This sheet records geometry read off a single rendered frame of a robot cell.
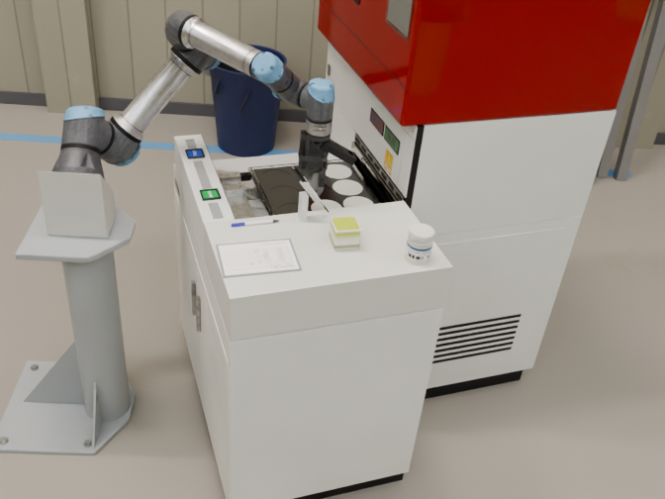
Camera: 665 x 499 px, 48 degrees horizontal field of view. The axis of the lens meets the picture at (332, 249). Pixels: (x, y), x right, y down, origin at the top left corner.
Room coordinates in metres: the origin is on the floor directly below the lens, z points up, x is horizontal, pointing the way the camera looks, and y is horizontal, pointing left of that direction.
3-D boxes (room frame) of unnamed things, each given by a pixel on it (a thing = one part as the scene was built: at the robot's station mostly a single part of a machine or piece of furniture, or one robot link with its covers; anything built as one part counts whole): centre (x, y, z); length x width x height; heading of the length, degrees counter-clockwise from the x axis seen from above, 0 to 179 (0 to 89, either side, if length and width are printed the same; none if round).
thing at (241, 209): (2.01, 0.31, 0.87); 0.36 x 0.08 x 0.03; 22
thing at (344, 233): (1.74, -0.03, 1.00); 0.07 x 0.07 x 0.07; 17
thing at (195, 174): (2.05, 0.43, 0.89); 0.55 x 0.09 x 0.14; 22
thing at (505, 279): (2.51, -0.38, 0.41); 0.82 x 0.70 x 0.82; 22
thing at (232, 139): (4.08, 0.61, 0.29); 0.50 x 0.46 x 0.59; 95
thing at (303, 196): (1.85, 0.08, 1.03); 0.06 x 0.04 x 0.13; 112
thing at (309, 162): (1.96, 0.08, 1.13); 0.09 x 0.08 x 0.12; 98
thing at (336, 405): (2.01, 0.14, 0.41); 0.96 x 0.64 x 0.82; 22
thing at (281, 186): (2.12, 0.07, 0.90); 0.34 x 0.34 x 0.01; 22
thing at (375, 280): (1.73, 0.02, 0.89); 0.62 x 0.35 x 0.14; 112
